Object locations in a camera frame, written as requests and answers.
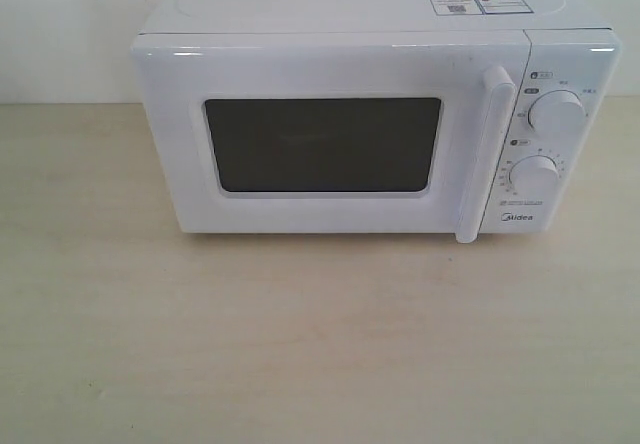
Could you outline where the white lower timer knob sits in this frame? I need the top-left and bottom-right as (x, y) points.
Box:
(509, 155), (560, 197)

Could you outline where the white Midea microwave oven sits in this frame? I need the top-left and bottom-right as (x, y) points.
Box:
(135, 0), (621, 237)

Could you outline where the blue white label sticker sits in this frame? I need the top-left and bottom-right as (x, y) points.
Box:
(430, 0), (533, 16)

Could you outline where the white upper power knob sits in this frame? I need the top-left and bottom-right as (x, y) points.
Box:
(528, 90), (586, 135)

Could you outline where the white microwave door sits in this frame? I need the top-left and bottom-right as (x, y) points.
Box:
(131, 31), (531, 243)

